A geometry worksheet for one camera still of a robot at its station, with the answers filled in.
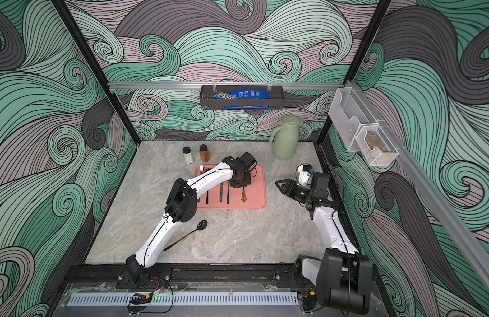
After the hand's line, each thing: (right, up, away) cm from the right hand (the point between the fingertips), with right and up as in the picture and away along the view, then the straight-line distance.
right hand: (282, 184), depth 84 cm
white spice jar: (-48, +15, +20) cm, 54 cm away
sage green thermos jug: (+5, +22, +17) cm, 28 cm away
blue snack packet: (-17, +42, +9) cm, 47 cm away
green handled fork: (-40, +5, +23) cm, 46 cm away
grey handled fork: (-28, -6, +12) cm, 31 cm away
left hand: (-14, 0, +15) cm, 20 cm away
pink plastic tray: (-26, -8, +11) cm, 29 cm away
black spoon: (-36, -18, +2) cm, 40 cm away
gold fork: (-17, -8, +11) cm, 22 cm away
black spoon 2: (-37, +5, +21) cm, 43 cm away
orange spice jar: (-38, +14, +21) cm, 46 cm away
